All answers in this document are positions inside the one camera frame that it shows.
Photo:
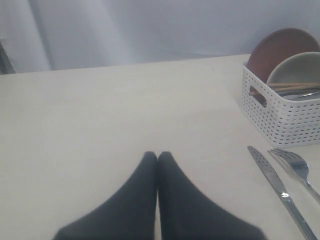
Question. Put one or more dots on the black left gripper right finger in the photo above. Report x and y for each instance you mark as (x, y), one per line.
(187, 214)

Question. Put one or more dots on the grey ceramic bowl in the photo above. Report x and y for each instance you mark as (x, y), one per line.
(300, 68)

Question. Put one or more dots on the brown wooden plate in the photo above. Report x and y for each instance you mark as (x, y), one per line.
(277, 47)

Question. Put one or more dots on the steel fork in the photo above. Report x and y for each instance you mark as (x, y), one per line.
(298, 166)

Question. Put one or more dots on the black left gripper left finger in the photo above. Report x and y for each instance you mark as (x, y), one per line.
(129, 214)

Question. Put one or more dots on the white perforated plastic basket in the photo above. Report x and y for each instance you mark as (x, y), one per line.
(283, 123)

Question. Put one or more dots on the wooden chopstick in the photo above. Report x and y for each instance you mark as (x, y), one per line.
(261, 99)
(295, 85)

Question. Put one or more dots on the steel table knife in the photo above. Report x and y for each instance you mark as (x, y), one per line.
(279, 188)

